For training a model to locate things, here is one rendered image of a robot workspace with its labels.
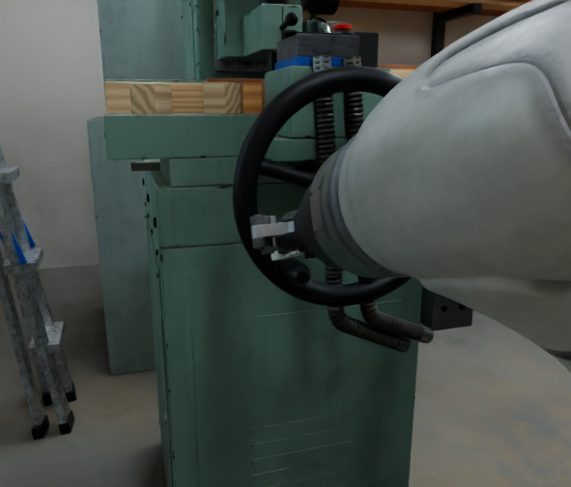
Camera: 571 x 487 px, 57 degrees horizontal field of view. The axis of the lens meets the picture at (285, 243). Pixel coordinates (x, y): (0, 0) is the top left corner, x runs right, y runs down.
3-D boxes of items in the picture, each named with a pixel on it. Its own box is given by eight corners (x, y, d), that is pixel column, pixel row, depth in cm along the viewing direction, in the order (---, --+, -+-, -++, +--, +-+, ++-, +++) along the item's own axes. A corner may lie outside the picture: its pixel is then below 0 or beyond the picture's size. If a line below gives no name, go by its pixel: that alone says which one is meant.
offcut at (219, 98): (241, 114, 77) (241, 83, 76) (224, 114, 74) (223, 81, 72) (220, 113, 79) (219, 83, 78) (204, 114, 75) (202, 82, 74)
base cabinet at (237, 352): (180, 636, 93) (155, 250, 75) (158, 443, 146) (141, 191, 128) (406, 573, 105) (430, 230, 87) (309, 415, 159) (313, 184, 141)
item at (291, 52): (296, 66, 66) (296, 19, 65) (272, 71, 76) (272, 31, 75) (388, 68, 70) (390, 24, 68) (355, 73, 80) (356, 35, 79)
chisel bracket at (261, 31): (262, 59, 84) (261, 2, 82) (242, 66, 97) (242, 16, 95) (304, 60, 86) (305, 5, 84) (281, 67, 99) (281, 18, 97)
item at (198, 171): (170, 186, 74) (168, 158, 73) (159, 170, 93) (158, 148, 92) (420, 177, 85) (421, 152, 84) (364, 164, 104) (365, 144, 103)
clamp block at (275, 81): (287, 138, 67) (287, 65, 65) (261, 133, 80) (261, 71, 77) (390, 136, 71) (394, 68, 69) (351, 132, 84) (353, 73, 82)
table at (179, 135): (101, 167, 61) (98, 115, 60) (108, 149, 90) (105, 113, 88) (527, 155, 78) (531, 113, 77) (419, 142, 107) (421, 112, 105)
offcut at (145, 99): (147, 114, 77) (145, 85, 76) (173, 114, 75) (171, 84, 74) (130, 114, 73) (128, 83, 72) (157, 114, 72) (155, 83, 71)
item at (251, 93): (243, 113, 86) (242, 82, 85) (241, 113, 88) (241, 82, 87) (360, 113, 92) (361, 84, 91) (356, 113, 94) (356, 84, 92)
